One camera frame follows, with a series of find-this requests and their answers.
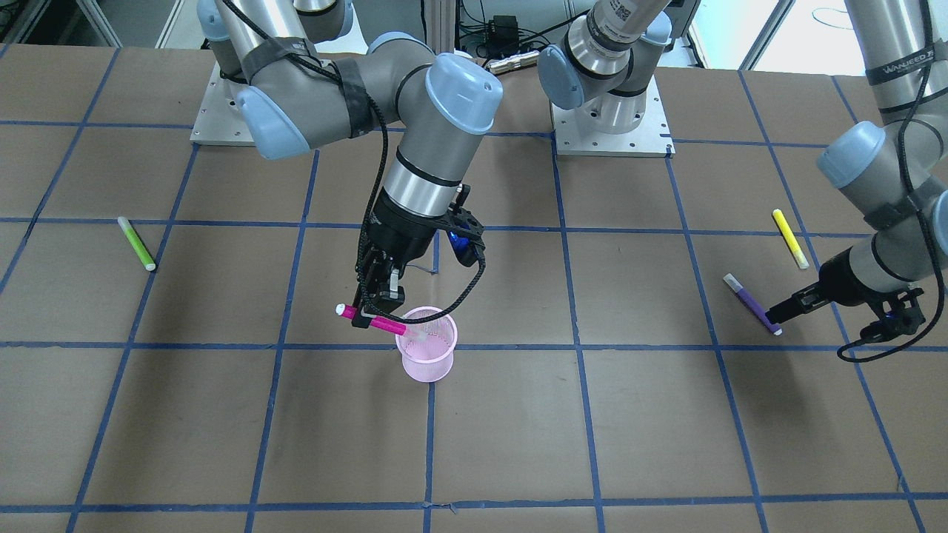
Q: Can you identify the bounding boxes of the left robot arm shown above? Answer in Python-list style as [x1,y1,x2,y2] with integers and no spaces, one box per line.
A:
[538,1,946,332]

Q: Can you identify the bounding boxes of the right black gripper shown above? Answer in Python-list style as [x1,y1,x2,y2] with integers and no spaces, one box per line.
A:
[350,190,435,329]

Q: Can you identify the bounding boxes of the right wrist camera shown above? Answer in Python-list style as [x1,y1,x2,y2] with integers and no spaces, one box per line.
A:
[447,184,485,267]

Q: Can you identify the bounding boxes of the pink mesh cup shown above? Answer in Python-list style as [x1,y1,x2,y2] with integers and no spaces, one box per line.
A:
[395,315,458,383]

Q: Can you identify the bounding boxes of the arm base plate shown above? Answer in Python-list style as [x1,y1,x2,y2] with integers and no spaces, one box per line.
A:
[550,77,676,158]
[190,59,356,147]

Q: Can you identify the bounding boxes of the pink marker pen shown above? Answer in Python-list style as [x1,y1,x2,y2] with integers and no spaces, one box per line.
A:
[336,304,427,341]

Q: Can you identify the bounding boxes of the purple marker pen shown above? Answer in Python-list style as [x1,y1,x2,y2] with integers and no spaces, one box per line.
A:
[722,273,783,336]

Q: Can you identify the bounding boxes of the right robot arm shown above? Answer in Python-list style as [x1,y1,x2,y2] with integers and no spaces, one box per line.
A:
[197,1,502,329]

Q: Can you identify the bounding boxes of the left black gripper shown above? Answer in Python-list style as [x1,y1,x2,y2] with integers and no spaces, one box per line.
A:
[767,247,881,324]

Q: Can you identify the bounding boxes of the green marker pen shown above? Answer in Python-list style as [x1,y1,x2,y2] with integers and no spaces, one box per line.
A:
[116,216,157,271]

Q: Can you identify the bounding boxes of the yellow marker pen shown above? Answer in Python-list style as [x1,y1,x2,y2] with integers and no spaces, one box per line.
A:
[771,209,810,270]

